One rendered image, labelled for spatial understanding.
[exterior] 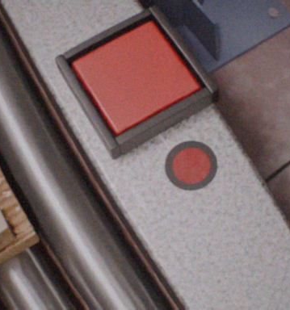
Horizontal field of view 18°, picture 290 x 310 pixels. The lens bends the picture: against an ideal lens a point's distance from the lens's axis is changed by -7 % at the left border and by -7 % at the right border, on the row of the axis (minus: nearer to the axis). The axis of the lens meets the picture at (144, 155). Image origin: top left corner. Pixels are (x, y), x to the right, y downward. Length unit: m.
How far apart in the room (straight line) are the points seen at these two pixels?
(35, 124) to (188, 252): 0.13
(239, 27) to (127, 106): 1.09
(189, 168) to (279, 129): 1.01
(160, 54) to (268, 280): 0.16
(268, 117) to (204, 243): 1.04
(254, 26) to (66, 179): 1.11
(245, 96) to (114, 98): 1.03
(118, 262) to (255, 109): 1.06
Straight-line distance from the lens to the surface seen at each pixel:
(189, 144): 0.59
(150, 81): 0.59
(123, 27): 0.61
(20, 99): 0.61
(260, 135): 1.58
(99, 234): 0.57
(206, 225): 0.57
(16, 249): 0.56
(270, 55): 1.65
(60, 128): 0.65
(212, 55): 1.63
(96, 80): 0.60
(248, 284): 0.56
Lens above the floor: 1.46
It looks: 68 degrees down
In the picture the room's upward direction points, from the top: 12 degrees counter-clockwise
